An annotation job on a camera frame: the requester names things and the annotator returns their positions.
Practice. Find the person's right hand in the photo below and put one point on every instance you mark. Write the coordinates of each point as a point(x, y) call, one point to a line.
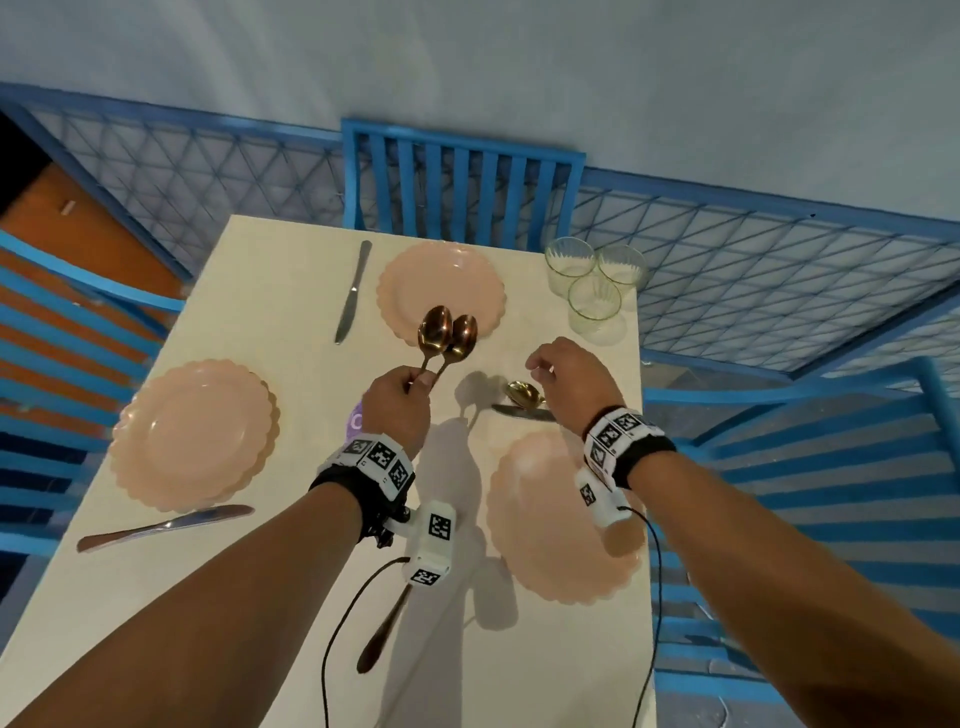
point(577, 379)

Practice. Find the person's left hand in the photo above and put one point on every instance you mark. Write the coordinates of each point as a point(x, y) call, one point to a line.
point(394, 409)

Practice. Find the person's left fingers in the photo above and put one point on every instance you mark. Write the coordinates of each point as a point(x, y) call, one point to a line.
point(422, 379)

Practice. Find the person's right fingers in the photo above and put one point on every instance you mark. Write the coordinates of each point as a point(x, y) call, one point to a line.
point(538, 366)

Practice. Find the copper spoon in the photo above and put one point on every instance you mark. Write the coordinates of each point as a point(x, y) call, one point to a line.
point(460, 335)
point(434, 330)

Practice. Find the person's left forearm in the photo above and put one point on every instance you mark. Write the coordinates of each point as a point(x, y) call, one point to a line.
point(202, 622)

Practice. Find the person's right forearm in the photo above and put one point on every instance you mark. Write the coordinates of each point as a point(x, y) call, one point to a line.
point(787, 600)

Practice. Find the gold spoon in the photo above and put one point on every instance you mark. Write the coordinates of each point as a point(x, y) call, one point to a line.
point(523, 393)

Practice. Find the silver table knife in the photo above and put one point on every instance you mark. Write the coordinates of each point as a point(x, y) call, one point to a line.
point(165, 525)
point(525, 412)
point(352, 296)

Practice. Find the purple round tag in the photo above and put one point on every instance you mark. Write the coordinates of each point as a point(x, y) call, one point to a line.
point(355, 421)

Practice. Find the clear drinking glass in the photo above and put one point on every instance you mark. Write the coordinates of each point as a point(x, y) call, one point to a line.
point(568, 264)
point(624, 264)
point(595, 306)

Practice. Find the pink scalloped plate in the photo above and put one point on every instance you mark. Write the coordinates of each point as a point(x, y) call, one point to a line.
point(191, 435)
point(547, 525)
point(441, 289)

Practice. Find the blue slatted wooden chair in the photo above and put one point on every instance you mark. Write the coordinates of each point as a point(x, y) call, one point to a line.
point(465, 191)
point(840, 487)
point(67, 352)

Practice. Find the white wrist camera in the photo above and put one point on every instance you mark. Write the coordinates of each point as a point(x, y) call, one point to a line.
point(431, 544)
point(600, 499)

